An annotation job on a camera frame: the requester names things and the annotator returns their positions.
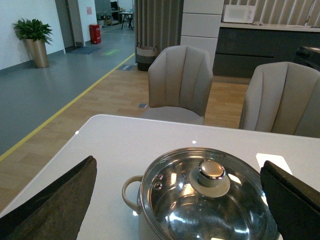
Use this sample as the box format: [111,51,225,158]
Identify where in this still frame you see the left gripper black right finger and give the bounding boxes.
[260,160,320,240]

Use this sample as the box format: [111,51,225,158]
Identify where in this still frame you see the beige chair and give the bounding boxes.
[238,61,320,138]
[141,45,213,125]

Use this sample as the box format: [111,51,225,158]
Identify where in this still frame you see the white microwave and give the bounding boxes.
[222,4,256,24]

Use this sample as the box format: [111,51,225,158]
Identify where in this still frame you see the distant black table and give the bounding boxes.
[119,11,134,30]

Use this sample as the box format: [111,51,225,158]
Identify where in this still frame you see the green potted plant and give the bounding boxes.
[13,18,53,45]

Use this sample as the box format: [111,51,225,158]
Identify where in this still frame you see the glass pot lid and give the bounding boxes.
[139,147,279,240]

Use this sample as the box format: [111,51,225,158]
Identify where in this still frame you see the blue door mat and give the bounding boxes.
[68,46,101,55]

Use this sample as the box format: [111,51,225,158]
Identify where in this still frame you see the beige chair right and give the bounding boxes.
[238,61,320,138]

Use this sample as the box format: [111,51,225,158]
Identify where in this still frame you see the red bin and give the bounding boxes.
[89,24,102,44]

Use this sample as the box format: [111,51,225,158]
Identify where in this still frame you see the white cabinet column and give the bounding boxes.
[180,0,224,64]

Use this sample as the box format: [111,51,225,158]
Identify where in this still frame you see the steel cream pot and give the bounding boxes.
[121,174,283,240]

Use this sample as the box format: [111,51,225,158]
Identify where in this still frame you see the gold plant pot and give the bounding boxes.
[25,39,49,68]

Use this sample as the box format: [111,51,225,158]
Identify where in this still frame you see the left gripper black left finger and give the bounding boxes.
[0,156,97,240]

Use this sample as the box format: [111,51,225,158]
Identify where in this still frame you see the woven laundry basket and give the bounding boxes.
[136,42,159,72]

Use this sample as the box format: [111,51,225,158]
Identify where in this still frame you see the beige chair left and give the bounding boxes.
[141,45,213,125]

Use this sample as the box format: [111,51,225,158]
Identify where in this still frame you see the grey curtain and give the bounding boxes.
[133,0,184,51]

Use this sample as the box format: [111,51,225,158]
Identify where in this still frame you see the dark kitchen counter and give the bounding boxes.
[213,23,320,78]

